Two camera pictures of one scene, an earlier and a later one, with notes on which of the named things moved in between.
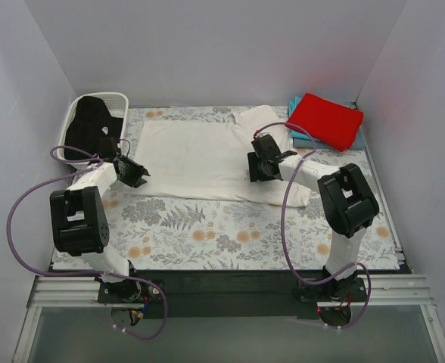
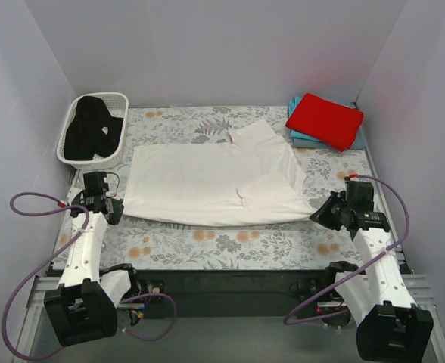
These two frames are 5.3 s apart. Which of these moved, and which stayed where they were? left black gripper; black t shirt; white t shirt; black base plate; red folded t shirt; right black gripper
Moved: white t shirt; right black gripper; left black gripper
Stayed: red folded t shirt; black t shirt; black base plate
